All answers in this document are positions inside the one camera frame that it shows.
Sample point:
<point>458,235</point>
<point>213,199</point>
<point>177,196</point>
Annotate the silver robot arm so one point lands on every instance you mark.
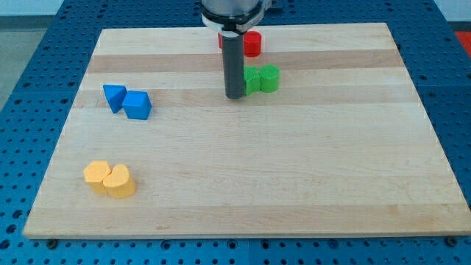
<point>231,18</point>

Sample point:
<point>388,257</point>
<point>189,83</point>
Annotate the green star block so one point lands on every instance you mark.
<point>252,80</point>

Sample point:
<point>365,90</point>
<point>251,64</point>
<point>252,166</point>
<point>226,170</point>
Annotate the green cylinder block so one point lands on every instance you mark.
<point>270,75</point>

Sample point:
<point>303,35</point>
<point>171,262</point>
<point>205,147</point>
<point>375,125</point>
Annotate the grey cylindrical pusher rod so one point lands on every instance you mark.
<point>233,63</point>

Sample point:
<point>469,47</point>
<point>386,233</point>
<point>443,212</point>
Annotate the red cylinder block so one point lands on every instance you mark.
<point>252,44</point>

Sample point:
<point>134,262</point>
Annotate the red block behind rod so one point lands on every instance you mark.
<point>220,44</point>

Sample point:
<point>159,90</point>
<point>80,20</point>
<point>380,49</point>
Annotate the blue cube block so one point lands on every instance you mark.
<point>137,105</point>

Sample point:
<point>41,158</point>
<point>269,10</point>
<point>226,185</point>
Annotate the blue triangle block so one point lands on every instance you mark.
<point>115,95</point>

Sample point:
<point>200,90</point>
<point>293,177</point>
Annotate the yellow heart block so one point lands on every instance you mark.
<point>119,183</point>

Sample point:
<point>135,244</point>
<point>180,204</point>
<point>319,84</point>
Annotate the yellow hexagon block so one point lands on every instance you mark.
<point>94,175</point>

